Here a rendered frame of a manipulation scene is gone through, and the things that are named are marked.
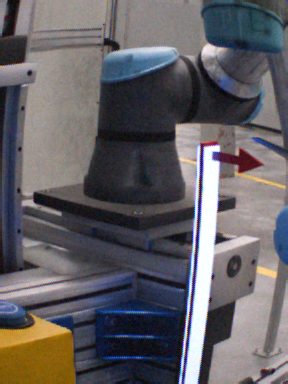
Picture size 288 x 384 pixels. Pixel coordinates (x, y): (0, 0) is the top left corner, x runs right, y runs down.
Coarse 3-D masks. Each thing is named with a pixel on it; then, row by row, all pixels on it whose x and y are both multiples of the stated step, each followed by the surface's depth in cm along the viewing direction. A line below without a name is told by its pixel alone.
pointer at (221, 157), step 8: (216, 152) 79; (240, 152) 77; (216, 160) 79; (224, 160) 79; (232, 160) 78; (240, 160) 77; (248, 160) 77; (256, 160) 76; (240, 168) 77; (248, 168) 77
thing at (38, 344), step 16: (32, 320) 63; (0, 336) 59; (16, 336) 60; (32, 336) 60; (48, 336) 61; (64, 336) 62; (0, 352) 57; (16, 352) 58; (32, 352) 59; (48, 352) 61; (64, 352) 62; (0, 368) 57; (16, 368) 58; (32, 368) 60; (48, 368) 61; (64, 368) 63
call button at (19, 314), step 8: (0, 304) 64; (8, 304) 64; (16, 304) 65; (0, 312) 62; (8, 312) 62; (16, 312) 63; (24, 312) 63; (0, 320) 61; (8, 320) 62; (16, 320) 62; (24, 320) 63
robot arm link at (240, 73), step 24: (216, 48) 129; (216, 72) 128; (240, 72) 126; (264, 72) 126; (216, 96) 130; (240, 96) 129; (264, 96) 136; (192, 120) 133; (216, 120) 135; (240, 120) 137
